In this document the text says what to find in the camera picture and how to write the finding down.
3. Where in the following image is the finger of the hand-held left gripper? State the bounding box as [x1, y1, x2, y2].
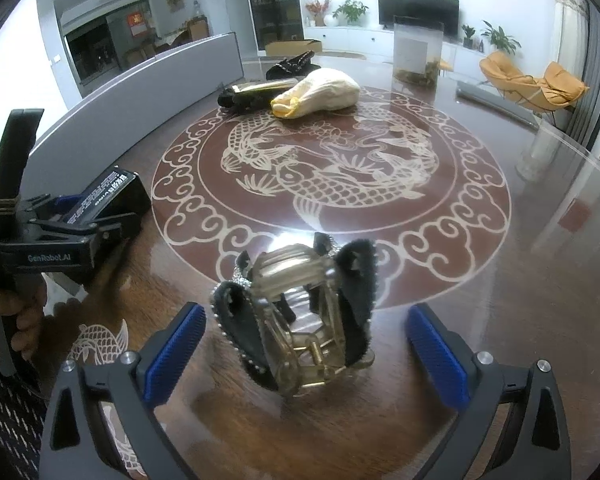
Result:
[27, 194, 88, 223]
[30, 211, 144, 261]

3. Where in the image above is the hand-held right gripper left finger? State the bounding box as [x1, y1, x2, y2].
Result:
[39, 301, 207, 480]

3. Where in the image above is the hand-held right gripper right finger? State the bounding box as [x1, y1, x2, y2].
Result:
[406, 302, 573, 480]

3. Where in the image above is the black printed box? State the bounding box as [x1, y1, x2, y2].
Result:
[62, 169, 153, 233]

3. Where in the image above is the cream yellow cloth bundle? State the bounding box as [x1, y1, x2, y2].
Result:
[271, 67, 361, 120]

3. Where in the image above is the wooden desktop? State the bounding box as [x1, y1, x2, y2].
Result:
[10, 52, 600, 480]

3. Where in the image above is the person's left hand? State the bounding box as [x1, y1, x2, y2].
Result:
[0, 279, 48, 363]

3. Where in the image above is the dotted dark clothing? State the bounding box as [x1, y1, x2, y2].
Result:
[0, 365, 56, 480]

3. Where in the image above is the black gold hair clip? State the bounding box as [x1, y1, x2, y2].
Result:
[217, 77, 301, 113]

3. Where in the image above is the black beaded hair accessory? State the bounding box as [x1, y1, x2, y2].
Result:
[265, 51, 316, 77]

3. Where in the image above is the yellow padded stool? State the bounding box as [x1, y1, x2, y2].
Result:
[265, 40, 323, 56]

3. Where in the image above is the dark glass display cabinet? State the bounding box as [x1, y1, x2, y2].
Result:
[243, 0, 303, 46]

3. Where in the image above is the yellow lounge chair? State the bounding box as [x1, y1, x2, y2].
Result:
[479, 51, 543, 101]
[522, 61, 590, 111]

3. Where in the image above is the red flower bouquet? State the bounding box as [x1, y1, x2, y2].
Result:
[305, 0, 332, 27]

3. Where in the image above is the clear jar black lid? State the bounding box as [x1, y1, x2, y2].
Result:
[392, 16, 446, 90]

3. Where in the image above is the white television cabinet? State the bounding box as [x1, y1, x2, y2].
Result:
[302, 25, 486, 78]

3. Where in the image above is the bushy green potted plant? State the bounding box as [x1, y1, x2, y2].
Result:
[332, 0, 369, 26]

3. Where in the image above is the long leaved potted plant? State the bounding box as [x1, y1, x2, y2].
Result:
[481, 21, 522, 56]

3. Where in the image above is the black flat television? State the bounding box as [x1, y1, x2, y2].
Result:
[377, 0, 460, 28]

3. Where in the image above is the covered floor air conditioner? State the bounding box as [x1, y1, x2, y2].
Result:
[550, 0, 588, 81]

